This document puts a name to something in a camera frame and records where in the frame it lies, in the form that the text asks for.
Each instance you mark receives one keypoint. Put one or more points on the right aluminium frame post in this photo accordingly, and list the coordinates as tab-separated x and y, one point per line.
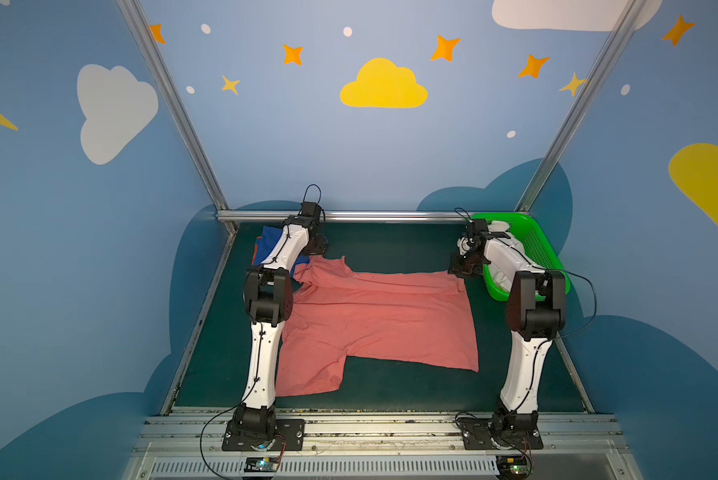
608	56

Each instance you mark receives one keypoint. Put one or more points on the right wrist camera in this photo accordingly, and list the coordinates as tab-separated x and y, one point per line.
475	238

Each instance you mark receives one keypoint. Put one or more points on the left aluminium frame post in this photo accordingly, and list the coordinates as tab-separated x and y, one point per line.
136	20

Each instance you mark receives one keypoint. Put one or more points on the aluminium frame post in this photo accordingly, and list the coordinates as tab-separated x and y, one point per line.
608	56
136	20

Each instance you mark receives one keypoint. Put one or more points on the folded orange t shirt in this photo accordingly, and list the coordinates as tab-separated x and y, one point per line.
253	255

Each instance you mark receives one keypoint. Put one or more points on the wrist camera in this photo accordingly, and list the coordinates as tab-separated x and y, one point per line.
312	211
475	238

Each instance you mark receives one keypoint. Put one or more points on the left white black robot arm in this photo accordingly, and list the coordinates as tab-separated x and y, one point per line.
268	301

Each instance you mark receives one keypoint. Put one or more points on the green plastic basket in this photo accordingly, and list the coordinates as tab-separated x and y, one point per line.
535	244

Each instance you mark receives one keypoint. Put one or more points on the folded blue t shirt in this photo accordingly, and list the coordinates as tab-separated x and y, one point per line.
269	243

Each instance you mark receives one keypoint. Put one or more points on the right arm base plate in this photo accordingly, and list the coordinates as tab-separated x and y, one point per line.
486	434

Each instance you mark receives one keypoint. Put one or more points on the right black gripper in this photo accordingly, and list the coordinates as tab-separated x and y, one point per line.
461	264

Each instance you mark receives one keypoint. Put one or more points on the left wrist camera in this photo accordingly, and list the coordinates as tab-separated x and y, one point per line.
312	211

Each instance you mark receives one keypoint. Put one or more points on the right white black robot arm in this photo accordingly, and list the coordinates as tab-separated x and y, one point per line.
535	314

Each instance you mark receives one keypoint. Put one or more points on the pink t shirt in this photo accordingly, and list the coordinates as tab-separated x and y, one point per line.
339	313

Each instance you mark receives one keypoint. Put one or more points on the white grey t shirt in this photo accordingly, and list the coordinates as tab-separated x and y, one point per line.
504	255

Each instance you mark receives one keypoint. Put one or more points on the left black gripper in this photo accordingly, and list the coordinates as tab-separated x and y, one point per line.
316	241

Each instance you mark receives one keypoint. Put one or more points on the right circuit board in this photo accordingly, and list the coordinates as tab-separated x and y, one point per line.
512	468

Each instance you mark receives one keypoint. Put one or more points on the left green circuit board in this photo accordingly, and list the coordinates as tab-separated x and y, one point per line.
261	465

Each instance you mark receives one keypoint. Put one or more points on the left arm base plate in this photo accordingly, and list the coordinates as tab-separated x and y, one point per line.
264	436

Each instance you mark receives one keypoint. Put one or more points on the aluminium rail base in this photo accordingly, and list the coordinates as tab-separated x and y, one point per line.
378	445

